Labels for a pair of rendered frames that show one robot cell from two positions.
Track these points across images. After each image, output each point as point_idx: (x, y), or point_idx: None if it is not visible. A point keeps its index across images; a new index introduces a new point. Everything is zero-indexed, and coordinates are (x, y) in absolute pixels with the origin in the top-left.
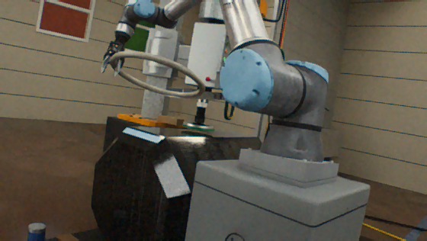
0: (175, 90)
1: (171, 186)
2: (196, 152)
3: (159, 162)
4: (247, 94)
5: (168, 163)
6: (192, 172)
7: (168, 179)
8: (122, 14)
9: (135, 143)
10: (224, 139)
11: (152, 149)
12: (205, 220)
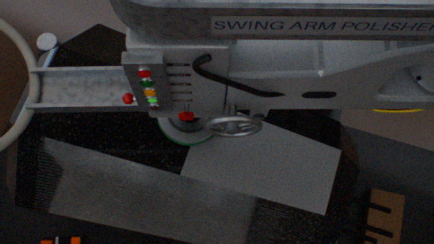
0: (72, 72)
1: (9, 177)
2: (70, 169)
3: (10, 146)
4: None
5: (13, 156)
6: (36, 188)
7: (10, 170)
8: None
9: (25, 91)
10: (173, 179)
11: (11, 126)
12: None
